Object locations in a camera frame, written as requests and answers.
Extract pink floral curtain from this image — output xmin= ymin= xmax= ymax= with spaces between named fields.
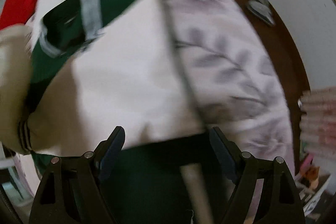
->
xmin=298 ymin=86 xmax=336 ymax=161

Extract grey slippers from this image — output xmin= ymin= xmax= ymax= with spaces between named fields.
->
xmin=246 ymin=0 xmax=275 ymax=26

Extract floral fleece blanket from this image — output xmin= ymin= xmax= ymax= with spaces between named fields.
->
xmin=32 ymin=0 xmax=294 ymax=170

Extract green white varsity jacket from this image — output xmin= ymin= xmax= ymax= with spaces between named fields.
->
xmin=1 ymin=0 xmax=227 ymax=223

